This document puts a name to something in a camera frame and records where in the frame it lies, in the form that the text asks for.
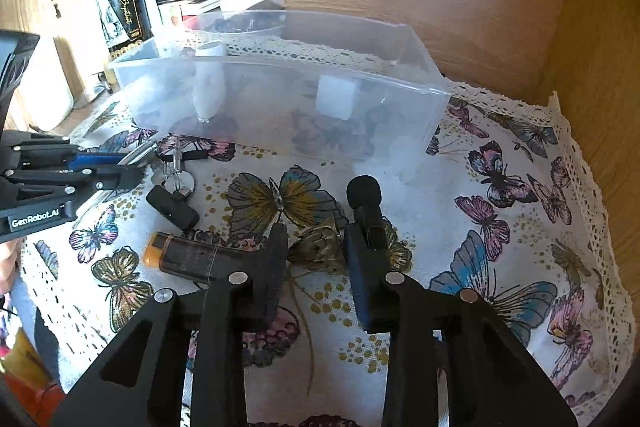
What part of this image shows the white cube box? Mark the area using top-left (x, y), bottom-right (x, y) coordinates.
top-left (315, 75), bottom-right (361, 120)

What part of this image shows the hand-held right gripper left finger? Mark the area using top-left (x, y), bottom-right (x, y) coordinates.
top-left (50, 222), bottom-right (291, 427)

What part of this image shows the metal key ring with keys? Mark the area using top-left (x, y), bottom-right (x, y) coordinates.
top-left (149, 136), bottom-right (197, 200)

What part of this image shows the gold foil wrapped candy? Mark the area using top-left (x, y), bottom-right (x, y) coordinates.
top-left (287, 216), bottom-right (349, 266)

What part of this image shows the white container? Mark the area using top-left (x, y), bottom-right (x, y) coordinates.
top-left (4, 34), bottom-right (77, 134)

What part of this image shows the butterfly print lace tablecloth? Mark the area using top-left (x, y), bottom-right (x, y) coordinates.
top-left (15, 27), bottom-right (636, 427)

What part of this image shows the brown tube with orange cap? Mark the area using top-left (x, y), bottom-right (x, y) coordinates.
top-left (143, 231), bottom-right (272, 286)

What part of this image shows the white plastic bottle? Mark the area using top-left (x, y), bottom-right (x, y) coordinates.
top-left (192, 41), bottom-right (227, 123)

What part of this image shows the silver metal tube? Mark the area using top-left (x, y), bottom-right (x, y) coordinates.
top-left (117, 139), bottom-right (162, 168)

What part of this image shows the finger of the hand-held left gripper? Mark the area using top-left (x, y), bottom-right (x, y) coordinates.
top-left (0, 164), bottom-right (147, 212)
top-left (0, 131), bottom-right (128, 172)

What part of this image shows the black foam-tipped microphone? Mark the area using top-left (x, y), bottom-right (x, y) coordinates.
top-left (346, 175), bottom-right (389, 254)

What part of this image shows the black car key fob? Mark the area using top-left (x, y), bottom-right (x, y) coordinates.
top-left (145, 184), bottom-right (200, 231)

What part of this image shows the clear plastic storage bin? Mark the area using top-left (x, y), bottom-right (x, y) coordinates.
top-left (107, 9), bottom-right (452, 184)

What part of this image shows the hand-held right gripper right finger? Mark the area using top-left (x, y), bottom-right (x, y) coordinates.
top-left (342, 222), bottom-right (592, 427)

